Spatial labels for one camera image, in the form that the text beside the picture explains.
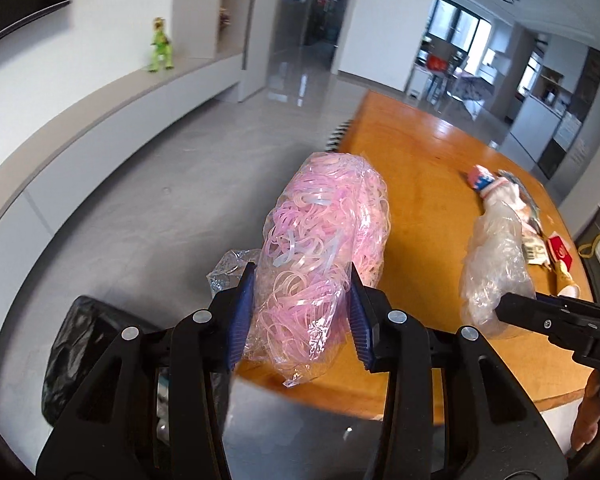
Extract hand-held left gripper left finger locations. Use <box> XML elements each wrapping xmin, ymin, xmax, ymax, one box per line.
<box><xmin>37</xmin><ymin>262</ymin><xmax>258</xmax><ymax>480</ymax></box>

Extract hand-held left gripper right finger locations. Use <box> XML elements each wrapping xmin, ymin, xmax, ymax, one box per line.
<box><xmin>347</xmin><ymin>265</ymin><xmax>568</xmax><ymax>480</ymax></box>

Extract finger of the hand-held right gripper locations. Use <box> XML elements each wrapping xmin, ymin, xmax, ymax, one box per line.
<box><xmin>495</xmin><ymin>293</ymin><xmax>593</xmax><ymax>357</ymax></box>
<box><xmin>535</xmin><ymin>294</ymin><xmax>600</xmax><ymax>322</ymax></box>

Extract clear bag of pink rubber bands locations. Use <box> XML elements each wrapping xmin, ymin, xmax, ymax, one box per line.
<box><xmin>245</xmin><ymin>151</ymin><xmax>392</xmax><ymax>388</ymax></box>

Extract black trash bag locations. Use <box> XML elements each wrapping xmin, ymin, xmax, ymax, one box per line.
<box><xmin>41</xmin><ymin>295</ymin><xmax>171</xmax><ymax>428</ymax></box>

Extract yellow snack wrapper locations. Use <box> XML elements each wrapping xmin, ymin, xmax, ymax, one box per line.
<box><xmin>552</xmin><ymin>260</ymin><xmax>581</xmax><ymax>297</ymax></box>

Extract crumpled small clear plastic bag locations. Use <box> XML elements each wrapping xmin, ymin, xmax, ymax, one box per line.
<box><xmin>206</xmin><ymin>248</ymin><xmax>261</xmax><ymax>306</ymax></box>

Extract red packet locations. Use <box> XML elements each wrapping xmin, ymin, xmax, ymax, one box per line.
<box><xmin>547</xmin><ymin>234</ymin><xmax>574</xmax><ymax>267</ymax></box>

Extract turned wooden leg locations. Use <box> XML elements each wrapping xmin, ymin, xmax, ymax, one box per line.
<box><xmin>571</xmin><ymin>369</ymin><xmax>600</xmax><ymax>453</ymax></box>

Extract white printed packet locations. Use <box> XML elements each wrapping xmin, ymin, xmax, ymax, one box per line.
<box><xmin>522</xmin><ymin>232</ymin><xmax>551</xmax><ymax>266</ymax></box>

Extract red white blue wrapper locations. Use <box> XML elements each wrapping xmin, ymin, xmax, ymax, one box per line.
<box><xmin>466</xmin><ymin>164</ymin><xmax>496</xmax><ymax>195</ymax></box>

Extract white kitchen counter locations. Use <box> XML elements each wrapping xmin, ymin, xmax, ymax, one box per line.
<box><xmin>510</xmin><ymin>94</ymin><xmax>581</xmax><ymax>161</ymax></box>

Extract dark tall kitchen cabinet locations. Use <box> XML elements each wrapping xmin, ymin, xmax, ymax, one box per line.
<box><xmin>537</xmin><ymin>47</ymin><xmax>600</xmax><ymax>179</ymax></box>

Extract patterned open umbrella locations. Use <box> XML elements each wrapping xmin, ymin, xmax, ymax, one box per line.
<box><xmin>454</xmin><ymin>72</ymin><xmax>497</xmax><ymax>117</ymax></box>

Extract low white cabinet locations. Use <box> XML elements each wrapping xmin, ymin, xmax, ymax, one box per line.
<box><xmin>0</xmin><ymin>52</ymin><xmax>246</xmax><ymax>281</ymax></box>

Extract dark dining chairs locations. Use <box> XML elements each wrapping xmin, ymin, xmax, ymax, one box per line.
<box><xmin>430</xmin><ymin>50</ymin><xmax>473</xmax><ymax>103</ymax></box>

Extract green dinosaur toy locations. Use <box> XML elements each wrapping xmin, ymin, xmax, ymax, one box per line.
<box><xmin>147</xmin><ymin>16</ymin><xmax>177</xmax><ymax>74</ymax></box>

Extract open shelf unit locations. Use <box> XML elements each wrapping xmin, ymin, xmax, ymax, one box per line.
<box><xmin>214</xmin><ymin>0</ymin><xmax>261</xmax><ymax>61</ymax></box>

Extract yellow cord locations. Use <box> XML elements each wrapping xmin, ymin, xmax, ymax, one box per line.
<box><xmin>577</xmin><ymin>230</ymin><xmax>600</xmax><ymax>259</ymax></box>

